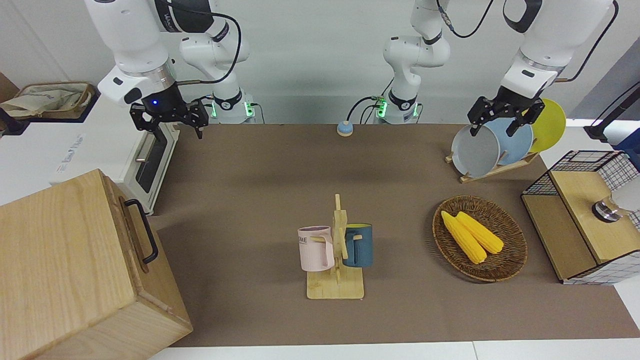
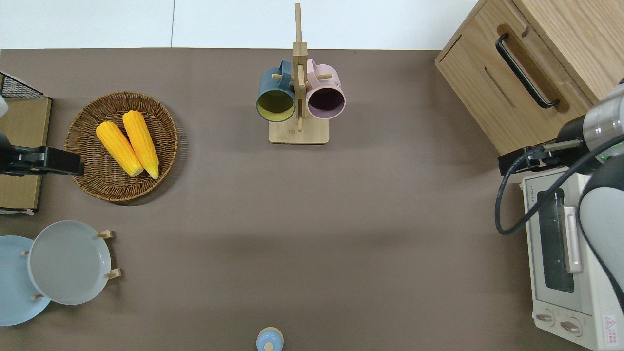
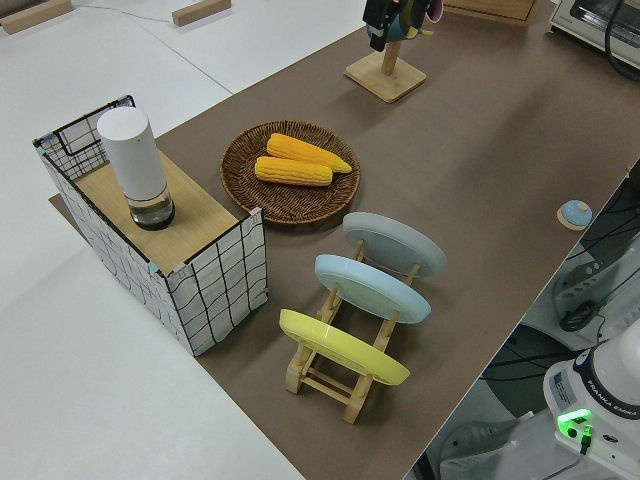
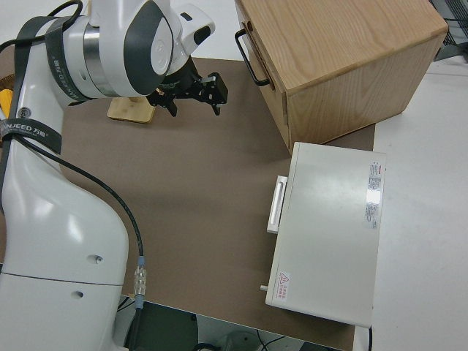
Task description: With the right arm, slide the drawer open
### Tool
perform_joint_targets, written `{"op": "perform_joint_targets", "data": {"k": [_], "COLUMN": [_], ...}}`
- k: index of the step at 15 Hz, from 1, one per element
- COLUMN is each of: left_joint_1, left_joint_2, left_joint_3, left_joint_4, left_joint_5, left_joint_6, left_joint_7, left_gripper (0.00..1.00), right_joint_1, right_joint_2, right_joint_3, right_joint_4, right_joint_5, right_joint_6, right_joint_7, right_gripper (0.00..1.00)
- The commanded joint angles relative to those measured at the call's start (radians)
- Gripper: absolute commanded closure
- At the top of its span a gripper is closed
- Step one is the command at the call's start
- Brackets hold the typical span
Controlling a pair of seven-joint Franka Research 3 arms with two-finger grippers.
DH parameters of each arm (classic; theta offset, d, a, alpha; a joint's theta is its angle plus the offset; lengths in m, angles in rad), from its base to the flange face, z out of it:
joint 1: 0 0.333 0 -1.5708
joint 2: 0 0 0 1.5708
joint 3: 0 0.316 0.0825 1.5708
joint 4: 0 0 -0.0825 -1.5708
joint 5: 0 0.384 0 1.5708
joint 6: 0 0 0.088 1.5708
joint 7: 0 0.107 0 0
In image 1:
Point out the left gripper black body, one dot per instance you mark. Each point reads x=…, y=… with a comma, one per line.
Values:
x=515, y=102

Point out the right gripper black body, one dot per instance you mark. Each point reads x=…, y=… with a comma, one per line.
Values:
x=162, y=102

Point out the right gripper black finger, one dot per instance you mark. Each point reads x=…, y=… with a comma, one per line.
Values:
x=199, y=114
x=142, y=120

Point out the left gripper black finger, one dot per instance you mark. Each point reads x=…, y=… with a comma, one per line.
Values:
x=481, y=114
x=525, y=119

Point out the wooden drawer front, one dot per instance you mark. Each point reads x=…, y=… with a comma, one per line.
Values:
x=150, y=285

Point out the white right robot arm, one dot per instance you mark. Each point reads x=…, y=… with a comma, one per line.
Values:
x=135, y=40

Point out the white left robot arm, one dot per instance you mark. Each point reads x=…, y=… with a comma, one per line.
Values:
x=550, y=30

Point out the light wooden drawer cabinet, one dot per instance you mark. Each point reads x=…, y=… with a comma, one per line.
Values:
x=60, y=260

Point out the yellow plate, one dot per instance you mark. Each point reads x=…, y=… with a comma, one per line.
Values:
x=550, y=127

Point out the light blue plate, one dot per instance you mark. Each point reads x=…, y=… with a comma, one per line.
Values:
x=517, y=145

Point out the grey plate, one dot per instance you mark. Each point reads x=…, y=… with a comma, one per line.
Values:
x=474, y=152

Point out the wooden plate rack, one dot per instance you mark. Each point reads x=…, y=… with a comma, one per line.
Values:
x=500, y=171

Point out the white toaster oven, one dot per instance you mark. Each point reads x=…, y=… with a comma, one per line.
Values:
x=75, y=145

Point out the brown table mat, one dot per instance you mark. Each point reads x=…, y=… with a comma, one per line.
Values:
x=250, y=190

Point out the beige cloth bag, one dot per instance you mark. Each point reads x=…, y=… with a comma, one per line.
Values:
x=40, y=100

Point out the dark blue box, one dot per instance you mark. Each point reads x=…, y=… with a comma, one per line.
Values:
x=631, y=150

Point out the yellow corn cob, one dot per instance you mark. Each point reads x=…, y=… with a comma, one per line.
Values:
x=487, y=237
x=465, y=240

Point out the small blue dome bell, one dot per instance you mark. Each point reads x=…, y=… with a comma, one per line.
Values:
x=344, y=129

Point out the round brown wicker basket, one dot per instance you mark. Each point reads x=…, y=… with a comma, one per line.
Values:
x=505, y=265

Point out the pink mug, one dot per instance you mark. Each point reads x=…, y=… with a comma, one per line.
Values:
x=314, y=250

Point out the dark blue mug yellow inside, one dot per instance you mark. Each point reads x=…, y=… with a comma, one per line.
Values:
x=361, y=247

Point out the wooden mug tree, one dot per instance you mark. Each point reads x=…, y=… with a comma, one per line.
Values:
x=335, y=287

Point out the black camera stand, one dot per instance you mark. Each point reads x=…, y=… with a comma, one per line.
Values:
x=595, y=132

